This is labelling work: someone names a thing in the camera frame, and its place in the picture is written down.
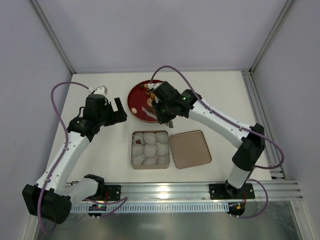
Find white oval chocolate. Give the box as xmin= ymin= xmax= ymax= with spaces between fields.
xmin=131 ymin=108 xmax=138 ymax=114

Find white paper cup bottom right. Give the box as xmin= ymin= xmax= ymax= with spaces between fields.
xmin=157 ymin=154 xmax=170 ymax=166

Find gold square tin box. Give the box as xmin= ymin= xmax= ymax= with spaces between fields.
xmin=130 ymin=130 xmax=170 ymax=170

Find white paper cup bottom middle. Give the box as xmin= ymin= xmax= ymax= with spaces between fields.
xmin=142 ymin=156 xmax=158 ymax=166

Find left round mount black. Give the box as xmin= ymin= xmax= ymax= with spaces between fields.
xmin=88 ymin=204 xmax=107 ymax=220

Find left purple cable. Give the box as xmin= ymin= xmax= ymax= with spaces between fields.
xmin=36 ymin=81 xmax=128 ymax=235

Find aluminium frame post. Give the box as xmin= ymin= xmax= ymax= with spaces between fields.
xmin=28 ymin=0 xmax=76 ymax=75
xmin=249 ymin=0 xmax=297 ymax=74

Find round mount black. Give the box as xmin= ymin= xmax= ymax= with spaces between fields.
xmin=88 ymin=204 xmax=107 ymax=220
xmin=227 ymin=202 xmax=246 ymax=218

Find perforated cable duct strip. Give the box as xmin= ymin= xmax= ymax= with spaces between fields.
xmin=70 ymin=202 xmax=229 ymax=214

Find aluminium rail front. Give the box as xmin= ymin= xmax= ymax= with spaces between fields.
xmin=119 ymin=180 xmax=304 ymax=202

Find white paper cup top middle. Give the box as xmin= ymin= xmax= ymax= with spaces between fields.
xmin=143 ymin=132 xmax=157 ymax=145

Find aluminium frame post right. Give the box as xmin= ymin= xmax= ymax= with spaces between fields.
xmin=249 ymin=0 xmax=297 ymax=74

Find white paper cup middle right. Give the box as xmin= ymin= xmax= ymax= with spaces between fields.
xmin=156 ymin=142 xmax=170 ymax=156

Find right round mount black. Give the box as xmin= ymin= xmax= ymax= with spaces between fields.
xmin=227 ymin=202 xmax=246 ymax=218

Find aluminium rail right side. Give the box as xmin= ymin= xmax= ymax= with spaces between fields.
xmin=241 ymin=69 xmax=281 ymax=167

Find white paper cup top right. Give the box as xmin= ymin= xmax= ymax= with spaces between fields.
xmin=155 ymin=131 xmax=169 ymax=144

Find metal tongs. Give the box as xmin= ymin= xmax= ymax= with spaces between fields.
xmin=141 ymin=107 xmax=174 ymax=129

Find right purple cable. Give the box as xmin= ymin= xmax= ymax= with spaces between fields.
xmin=149 ymin=65 xmax=285 ymax=220

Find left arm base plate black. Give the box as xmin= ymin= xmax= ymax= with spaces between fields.
xmin=103 ymin=184 xmax=122 ymax=202

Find white paper cup centre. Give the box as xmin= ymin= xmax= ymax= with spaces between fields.
xmin=144 ymin=144 xmax=158 ymax=157

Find round red tray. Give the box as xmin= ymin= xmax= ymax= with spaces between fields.
xmin=127 ymin=80 xmax=157 ymax=123

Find purple cable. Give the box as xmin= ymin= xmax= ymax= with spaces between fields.
xmin=36 ymin=81 xmax=128 ymax=235
xmin=149 ymin=65 xmax=285 ymax=220

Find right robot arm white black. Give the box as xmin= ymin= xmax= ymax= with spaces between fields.
xmin=147 ymin=81 xmax=265 ymax=199

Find tan barrel chocolate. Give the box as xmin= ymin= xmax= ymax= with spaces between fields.
xmin=150 ymin=92 xmax=156 ymax=100

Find aluminium rail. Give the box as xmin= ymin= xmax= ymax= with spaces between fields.
xmin=241 ymin=69 xmax=281 ymax=167
xmin=119 ymin=180 xmax=304 ymax=202

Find aluminium frame post left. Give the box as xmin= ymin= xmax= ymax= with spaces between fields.
xmin=28 ymin=0 xmax=76 ymax=75

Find white paper cup middle left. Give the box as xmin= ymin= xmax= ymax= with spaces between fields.
xmin=131 ymin=144 xmax=144 ymax=156

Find white paper cup top left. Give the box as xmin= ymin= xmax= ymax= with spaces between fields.
xmin=132 ymin=133 xmax=145 ymax=145

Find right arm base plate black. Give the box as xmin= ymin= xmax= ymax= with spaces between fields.
xmin=208 ymin=181 xmax=255 ymax=200

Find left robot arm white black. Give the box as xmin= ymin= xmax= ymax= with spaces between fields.
xmin=22 ymin=94 xmax=128 ymax=224

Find gold tin lid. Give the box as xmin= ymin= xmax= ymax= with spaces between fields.
xmin=169 ymin=130 xmax=212 ymax=170

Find white paper cup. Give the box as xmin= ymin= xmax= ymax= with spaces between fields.
xmin=155 ymin=131 xmax=169 ymax=144
xmin=131 ymin=144 xmax=144 ymax=156
xmin=131 ymin=153 xmax=146 ymax=166
xmin=142 ymin=156 xmax=158 ymax=166
xmin=156 ymin=142 xmax=170 ymax=156
xmin=157 ymin=154 xmax=170 ymax=166
xmin=132 ymin=133 xmax=145 ymax=145
xmin=143 ymin=132 xmax=157 ymax=145
xmin=144 ymin=144 xmax=158 ymax=157

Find white paper cup bottom left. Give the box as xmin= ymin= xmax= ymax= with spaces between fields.
xmin=131 ymin=153 xmax=146 ymax=166

